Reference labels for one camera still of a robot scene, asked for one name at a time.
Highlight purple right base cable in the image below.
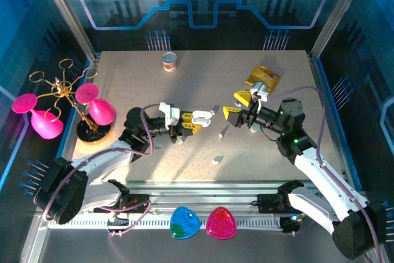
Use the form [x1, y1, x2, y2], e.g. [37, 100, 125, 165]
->
[281, 210, 318, 236]

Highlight blue triangular button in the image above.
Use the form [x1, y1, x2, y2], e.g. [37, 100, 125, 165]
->
[170, 206, 201, 240]

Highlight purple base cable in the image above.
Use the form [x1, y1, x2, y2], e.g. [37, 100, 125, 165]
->
[281, 210, 318, 236]
[100, 200, 153, 263]

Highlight white oblong earbud charging case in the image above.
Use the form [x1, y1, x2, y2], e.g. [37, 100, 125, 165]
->
[191, 109, 214, 127]

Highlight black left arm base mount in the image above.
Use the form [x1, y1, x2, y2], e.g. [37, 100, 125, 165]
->
[94, 193, 151, 214]

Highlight white slotted cable duct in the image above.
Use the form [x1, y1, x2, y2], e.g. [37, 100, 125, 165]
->
[49, 215, 308, 230]

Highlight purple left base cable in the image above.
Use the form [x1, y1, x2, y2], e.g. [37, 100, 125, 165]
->
[100, 200, 153, 263]

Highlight pink triangular button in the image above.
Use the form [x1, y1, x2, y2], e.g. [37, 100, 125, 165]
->
[205, 206, 238, 241]

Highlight small tin can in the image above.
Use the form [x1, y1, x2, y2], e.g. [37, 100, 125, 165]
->
[162, 52, 179, 73]

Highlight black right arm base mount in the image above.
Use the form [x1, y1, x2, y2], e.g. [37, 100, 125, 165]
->
[257, 193, 296, 214]

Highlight pink plastic goblet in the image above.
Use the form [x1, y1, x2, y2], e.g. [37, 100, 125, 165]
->
[74, 83, 118, 127]
[11, 93, 65, 140]

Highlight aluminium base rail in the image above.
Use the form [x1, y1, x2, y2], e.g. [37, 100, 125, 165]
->
[92, 179, 369, 216]

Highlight gold wire glass rack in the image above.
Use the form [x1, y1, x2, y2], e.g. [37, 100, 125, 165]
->
[29, 58, 115, 144]

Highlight yellow snack packet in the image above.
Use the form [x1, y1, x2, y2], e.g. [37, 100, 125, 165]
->
[244, 65, 281, 95]

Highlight aluminium frame post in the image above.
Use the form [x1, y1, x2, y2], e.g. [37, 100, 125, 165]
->
[309, 0, 372, 57]
[33, 0, 101, 62]

